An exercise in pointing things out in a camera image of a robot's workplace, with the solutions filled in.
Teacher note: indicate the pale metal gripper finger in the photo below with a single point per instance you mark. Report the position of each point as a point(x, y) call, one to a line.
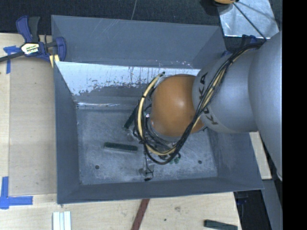
point(143, 170)
point(147, 163)

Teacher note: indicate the pale wood flat board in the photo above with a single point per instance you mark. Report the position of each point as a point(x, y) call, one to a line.
point(31, 128)

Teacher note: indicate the red-brown flat block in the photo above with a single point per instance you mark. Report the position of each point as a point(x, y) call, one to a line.
point(140, 214)

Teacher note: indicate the grey metal bin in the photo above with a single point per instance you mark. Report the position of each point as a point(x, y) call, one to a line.
point(100, 128)

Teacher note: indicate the dark green flat block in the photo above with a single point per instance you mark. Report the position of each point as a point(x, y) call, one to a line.
point(121, 147)
point(219, 225)

